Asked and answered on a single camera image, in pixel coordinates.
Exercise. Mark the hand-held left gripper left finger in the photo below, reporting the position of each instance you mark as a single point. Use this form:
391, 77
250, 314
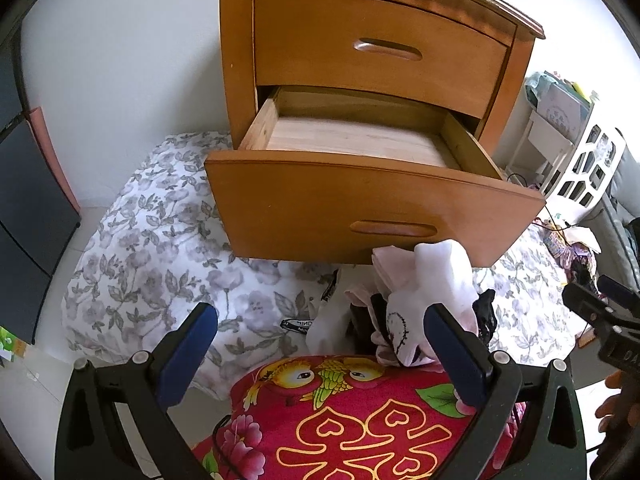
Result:
187, 355

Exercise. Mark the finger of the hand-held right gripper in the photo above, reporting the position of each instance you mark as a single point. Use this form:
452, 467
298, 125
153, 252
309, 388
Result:
585, 305
620, 287

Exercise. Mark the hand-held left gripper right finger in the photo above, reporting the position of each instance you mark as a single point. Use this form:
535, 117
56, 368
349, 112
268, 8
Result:
457, 355

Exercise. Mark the black lace garment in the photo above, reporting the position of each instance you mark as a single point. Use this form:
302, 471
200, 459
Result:
485, 315

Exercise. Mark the white garment with black print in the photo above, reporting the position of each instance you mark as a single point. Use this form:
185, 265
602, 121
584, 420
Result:
400, 325

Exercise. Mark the plain white garment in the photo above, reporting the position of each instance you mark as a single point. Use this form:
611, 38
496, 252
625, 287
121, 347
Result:
445, 275

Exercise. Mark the pink and white garment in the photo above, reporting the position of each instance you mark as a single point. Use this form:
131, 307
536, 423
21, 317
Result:
392, 270

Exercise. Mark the deep wooden drawer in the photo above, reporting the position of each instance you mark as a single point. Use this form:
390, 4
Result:
310, 210

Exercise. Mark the person's right hand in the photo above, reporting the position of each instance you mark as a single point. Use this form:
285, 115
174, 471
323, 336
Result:
612, 405

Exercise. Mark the pile of colourful clutter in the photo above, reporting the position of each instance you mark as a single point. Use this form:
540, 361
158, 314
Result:
570, 250

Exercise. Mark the grey sofa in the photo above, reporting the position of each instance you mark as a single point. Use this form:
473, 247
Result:
625, 210

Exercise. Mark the grey floral blanket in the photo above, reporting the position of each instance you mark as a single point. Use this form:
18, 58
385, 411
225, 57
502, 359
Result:
150, 270

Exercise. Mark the red printed blanket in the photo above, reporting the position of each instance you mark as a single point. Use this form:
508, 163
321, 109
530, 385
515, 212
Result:
360, 425

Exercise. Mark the white shelf rack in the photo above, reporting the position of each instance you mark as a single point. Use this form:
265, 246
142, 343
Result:
550, 130

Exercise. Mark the green packet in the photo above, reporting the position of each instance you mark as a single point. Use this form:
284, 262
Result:
10, 347

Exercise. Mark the dark cabinet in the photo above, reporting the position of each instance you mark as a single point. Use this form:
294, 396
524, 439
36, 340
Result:
30, 200

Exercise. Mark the wooden nightstand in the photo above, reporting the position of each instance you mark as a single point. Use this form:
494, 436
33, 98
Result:
240, 60

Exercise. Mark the shallow wooden drawer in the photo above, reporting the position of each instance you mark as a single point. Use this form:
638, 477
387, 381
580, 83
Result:
320, 60

